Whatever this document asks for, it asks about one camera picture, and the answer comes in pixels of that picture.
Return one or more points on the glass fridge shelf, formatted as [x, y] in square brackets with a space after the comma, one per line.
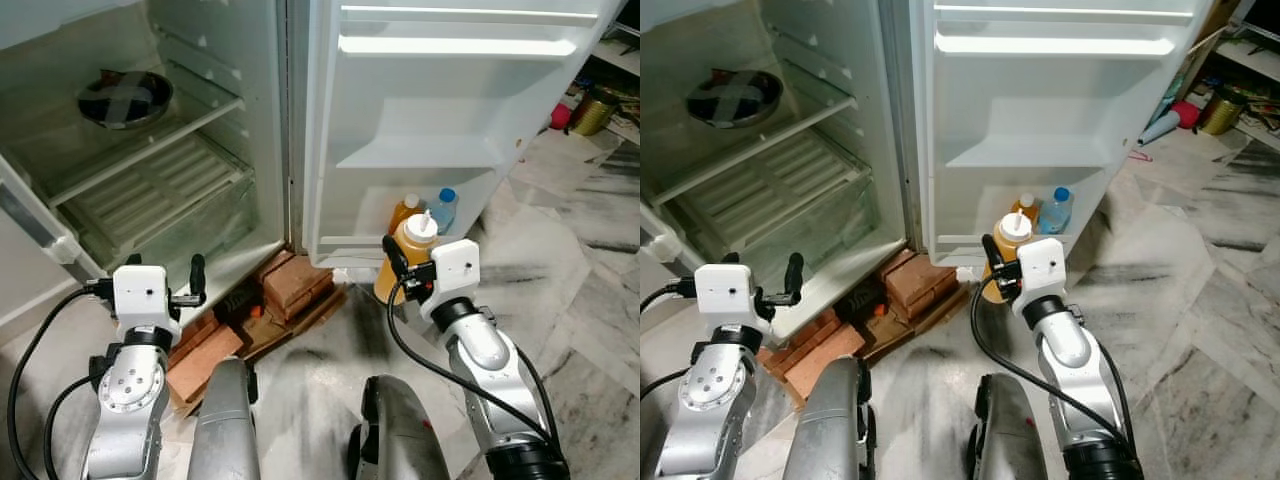
[190, 105]
[800, 105]

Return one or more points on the red clay brick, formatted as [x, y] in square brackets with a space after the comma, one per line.
[915, 283]
[298, 285]
[825, 365]
[205, 365]

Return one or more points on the grey left robot leg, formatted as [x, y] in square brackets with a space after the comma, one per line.
[225, 420]
[825, 420]

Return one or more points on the black bowl with grey cross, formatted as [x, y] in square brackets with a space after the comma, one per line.
[110, 100]
[715, 100]

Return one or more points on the gold tin can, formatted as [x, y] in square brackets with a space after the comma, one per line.
[594, 112]
[1221, 112]

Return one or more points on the light blue cone object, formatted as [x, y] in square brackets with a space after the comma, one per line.
[1160, 127]

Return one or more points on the small red container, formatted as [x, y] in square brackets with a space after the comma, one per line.
[1186, 114]
[561, 117]

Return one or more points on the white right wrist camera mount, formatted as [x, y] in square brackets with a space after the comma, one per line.
[457, 270]
[1040, 270]

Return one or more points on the grey robot leg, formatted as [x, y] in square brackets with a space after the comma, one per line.
[400, 430]
[1005, 430]
[825, 420]
[225, 420]

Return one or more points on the grey right robot leg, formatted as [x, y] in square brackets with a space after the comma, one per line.
[400, 430]
[1005, 430]

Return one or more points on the clear crisper drawer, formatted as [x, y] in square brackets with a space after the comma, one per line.
[200, 230]
[820, 225]

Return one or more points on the silver fridge cabinet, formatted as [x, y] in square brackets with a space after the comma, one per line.
[260, 100]
[880, 100]

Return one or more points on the clear bottle blue cap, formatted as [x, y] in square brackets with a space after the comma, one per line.
[443, 212]
[1055, 212]

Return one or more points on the white door shelf rail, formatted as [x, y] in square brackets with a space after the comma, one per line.
[450, 46]
[1050, 13]
[1050, 46]
[450, 13]

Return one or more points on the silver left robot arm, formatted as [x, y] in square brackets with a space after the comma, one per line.
[130, 400]
[710, 400]

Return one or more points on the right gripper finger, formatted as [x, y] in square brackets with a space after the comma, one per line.
[397, 258]
[994, 258]

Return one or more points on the yellow squeeze bottle white cap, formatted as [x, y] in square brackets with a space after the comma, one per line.
[415, 240]
[1014, 232]

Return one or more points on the silver fridge door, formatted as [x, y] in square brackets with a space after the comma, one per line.
[1040, 100]
[430, 100]

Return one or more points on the white slatted crisper cover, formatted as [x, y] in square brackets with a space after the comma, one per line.
[765, 190]
[150, 190]

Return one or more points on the small orange bottle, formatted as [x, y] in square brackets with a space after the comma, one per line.
[1025, 207]
[403, 212]

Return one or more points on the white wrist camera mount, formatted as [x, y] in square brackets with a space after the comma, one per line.
[457, 270]
[722, 292]
[140, 292]
[1040, 270]

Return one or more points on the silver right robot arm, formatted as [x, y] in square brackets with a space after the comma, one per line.
[480, 350]
[1065, 350]

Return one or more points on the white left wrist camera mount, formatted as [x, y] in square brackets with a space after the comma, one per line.
[140, 292]
[722, 292]

